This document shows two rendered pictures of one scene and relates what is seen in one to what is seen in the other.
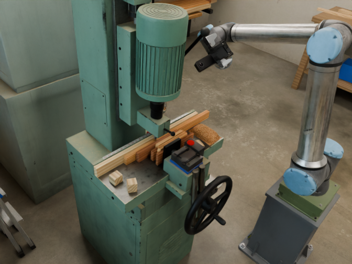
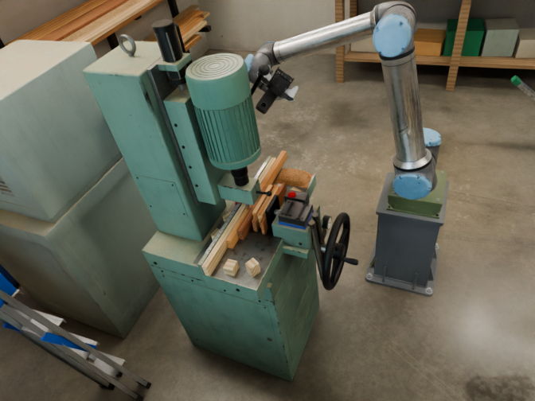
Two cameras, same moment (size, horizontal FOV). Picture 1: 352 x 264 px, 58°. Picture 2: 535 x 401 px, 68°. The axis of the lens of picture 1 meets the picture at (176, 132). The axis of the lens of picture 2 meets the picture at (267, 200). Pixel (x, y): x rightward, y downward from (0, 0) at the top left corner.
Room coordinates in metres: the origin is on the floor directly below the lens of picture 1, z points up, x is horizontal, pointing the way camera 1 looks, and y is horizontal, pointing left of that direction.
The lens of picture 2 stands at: (-0.01, 0.20, 1.97)
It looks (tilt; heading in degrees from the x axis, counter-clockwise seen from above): 43 degrees down; 350
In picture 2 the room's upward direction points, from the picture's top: 11 degrees counter-clockwise
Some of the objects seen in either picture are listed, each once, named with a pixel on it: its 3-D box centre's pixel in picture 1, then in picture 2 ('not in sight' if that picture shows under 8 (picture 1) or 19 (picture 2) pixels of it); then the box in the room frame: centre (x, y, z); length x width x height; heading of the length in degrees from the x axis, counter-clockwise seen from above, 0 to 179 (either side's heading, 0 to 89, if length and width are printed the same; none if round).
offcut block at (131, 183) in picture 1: (131, 185); (252, 267); (0.82, 0.15, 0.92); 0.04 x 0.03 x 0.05; 111
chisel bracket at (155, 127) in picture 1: (153, 122); (240, 189); (1.09, 0.10, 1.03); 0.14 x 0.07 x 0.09; 49
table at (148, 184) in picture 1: (171, 164); (276, 226); (1.01, 0.01, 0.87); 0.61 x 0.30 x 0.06; 139
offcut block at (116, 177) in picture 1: (116, 178); (231, 267); (0.85, 0.21, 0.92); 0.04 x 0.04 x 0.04; 52
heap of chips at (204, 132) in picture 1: (205, 131); (294, 174); (1.21, -0.14, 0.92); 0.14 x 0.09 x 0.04; 49
